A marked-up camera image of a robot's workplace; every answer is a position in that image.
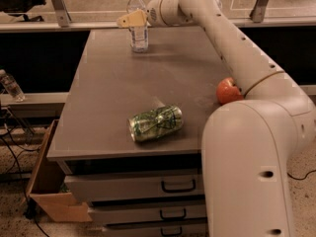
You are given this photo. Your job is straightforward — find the left metal window bracket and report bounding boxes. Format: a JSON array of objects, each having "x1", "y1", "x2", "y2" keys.
[{"x1": 51, "y1": 0, "x2": 71, "y2": 28}]

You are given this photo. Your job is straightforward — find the black floor cables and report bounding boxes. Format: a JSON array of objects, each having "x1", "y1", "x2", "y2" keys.
[{"x1": 0, "y1": 102, "x2": 50, "y2": 237}]

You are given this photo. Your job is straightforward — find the bottom grey drawer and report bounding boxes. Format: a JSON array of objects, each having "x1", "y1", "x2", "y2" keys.
[{"x1": 103, "y1": 218, "x2": 207, "y2": 237}]

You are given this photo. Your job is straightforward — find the grey drawer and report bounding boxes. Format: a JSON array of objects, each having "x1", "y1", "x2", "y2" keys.
[
  {"x1": 103, "y1": 218, "x2": 207, "y2": 237},
  {"x1": 64, "y1": 169, "x2": 204, "y2": 202},
  {"x1": 88, "y1": 200, "x2": 206, "y2": 224}
]

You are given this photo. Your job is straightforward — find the crushed green soda can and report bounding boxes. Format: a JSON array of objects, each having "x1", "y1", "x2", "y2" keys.
[{"x1": 128, "y1": 105, "x2": 184, "y2": 142}]

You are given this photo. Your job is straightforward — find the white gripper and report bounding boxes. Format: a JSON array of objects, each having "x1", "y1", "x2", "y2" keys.
[{"x1": 117, "y1": 0, "x2": 193, "y2": 28}]

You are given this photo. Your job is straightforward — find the top grey drawer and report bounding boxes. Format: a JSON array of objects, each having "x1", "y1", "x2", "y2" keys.
[{"x1": 64, "y1": 169, "x2": 204, "y2": 202}]

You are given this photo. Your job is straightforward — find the black cable right floor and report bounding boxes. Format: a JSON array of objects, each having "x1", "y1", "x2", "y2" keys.
[{"x1": 286, "y1": 168, "x2": 316, "y2": 182}]

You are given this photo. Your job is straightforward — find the grey drawer cabinet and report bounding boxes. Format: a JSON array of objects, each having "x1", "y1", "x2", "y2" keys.
[{"x1": 47, "y1": 27, "x2": 228, "y2": 237}]

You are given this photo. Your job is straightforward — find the middle grey drawer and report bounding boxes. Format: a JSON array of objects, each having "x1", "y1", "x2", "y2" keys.
[{"x1": 88, "y1": 200, "x2": 206, "y2": 224}]

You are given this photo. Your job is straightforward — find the red apple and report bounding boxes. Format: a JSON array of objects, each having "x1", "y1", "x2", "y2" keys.
[{"x1": 216, "y1": 77, "x2": 244, "y2": 105}]

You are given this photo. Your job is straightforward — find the clear plastic water bottle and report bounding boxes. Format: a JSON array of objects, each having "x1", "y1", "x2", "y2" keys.
[{"x1": 126, "y1": 0, "x2": 148, "y2": 53}]

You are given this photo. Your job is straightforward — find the right metal window bracket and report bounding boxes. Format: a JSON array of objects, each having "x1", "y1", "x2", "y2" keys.
[{"x1": 250, "y1": 0, "x2": 269, "y2": 23}]

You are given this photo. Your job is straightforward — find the brown cardboard box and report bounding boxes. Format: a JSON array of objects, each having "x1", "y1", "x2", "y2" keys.
[{"x1": 27, "y1": 120, "x2": 92, "y2": 222}]

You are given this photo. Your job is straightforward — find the small bottle on ledge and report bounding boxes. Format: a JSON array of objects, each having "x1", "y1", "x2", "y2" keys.
[{"x1": 0, "y1": 69, "x2": 25, "y2": 102}]

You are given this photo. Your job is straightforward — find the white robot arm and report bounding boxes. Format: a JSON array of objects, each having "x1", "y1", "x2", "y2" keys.
[{"x1": 117, "y1": 0, "x2": 315, "y2": 237}]

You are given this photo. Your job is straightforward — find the metal window bracket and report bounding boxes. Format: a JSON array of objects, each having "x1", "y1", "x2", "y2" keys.
[
  {"x1": 51, "y1": 0, "x2": 71, "y2": 28},
  {"x1": 250, "y1": 0, "x2": 269, "y2": 23}
]

